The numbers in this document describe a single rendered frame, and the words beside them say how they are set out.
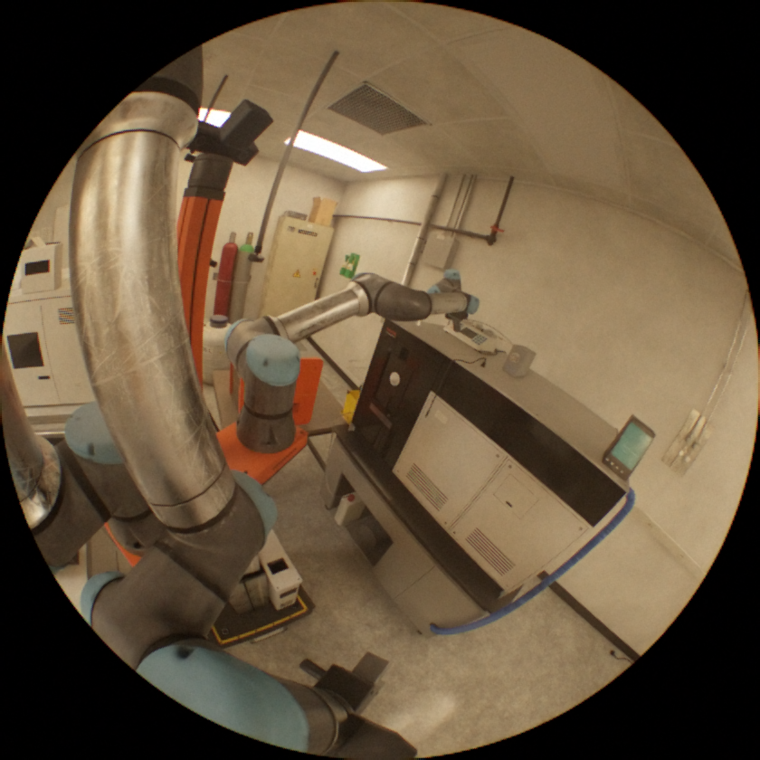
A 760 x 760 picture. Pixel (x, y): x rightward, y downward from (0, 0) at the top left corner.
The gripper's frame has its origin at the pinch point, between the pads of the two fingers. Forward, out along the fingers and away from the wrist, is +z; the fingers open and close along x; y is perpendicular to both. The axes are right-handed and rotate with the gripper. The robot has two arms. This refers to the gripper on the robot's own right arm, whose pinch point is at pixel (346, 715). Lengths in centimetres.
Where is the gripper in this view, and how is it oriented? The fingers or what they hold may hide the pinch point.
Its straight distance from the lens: 44.2
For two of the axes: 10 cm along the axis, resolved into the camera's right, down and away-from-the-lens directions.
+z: 1.1, 9.3, 3.6
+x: -5.0, 3.6, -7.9
